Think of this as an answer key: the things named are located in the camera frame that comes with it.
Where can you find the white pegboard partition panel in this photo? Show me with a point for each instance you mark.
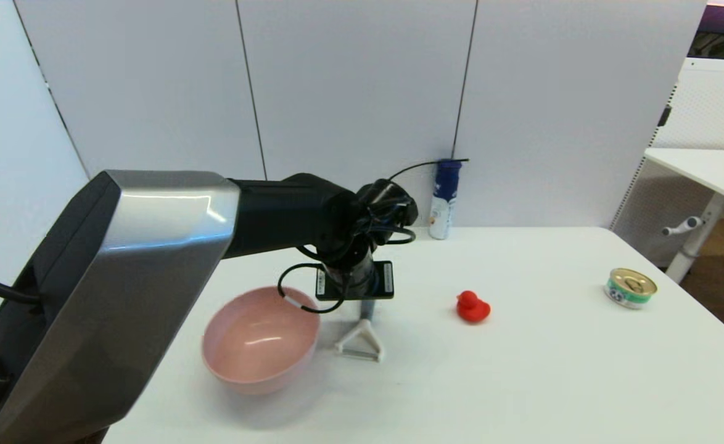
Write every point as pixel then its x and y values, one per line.
pixel 713 105

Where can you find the pink bowl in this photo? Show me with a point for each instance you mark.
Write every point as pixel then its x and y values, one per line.
pixel 257 345

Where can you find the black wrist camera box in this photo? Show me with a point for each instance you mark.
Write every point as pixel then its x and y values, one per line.
pixel 379 293

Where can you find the white bottle with blue cap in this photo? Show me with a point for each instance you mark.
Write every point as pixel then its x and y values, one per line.
pixel 443 203

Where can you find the green label tin can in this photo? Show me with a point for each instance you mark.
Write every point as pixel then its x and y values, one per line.
pixel 630 290

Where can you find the red rubber duck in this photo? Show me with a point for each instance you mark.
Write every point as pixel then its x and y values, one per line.
pixel 473 309

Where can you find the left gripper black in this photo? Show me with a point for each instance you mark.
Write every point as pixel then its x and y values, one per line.
pixel 356 268

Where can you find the black panel bracket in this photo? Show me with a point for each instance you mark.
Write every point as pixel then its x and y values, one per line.
pixel 665 116

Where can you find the white side desk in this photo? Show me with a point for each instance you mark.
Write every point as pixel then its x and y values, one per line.
pixel 707 169

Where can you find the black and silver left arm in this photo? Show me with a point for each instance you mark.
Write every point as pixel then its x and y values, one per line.
pixel 152 246

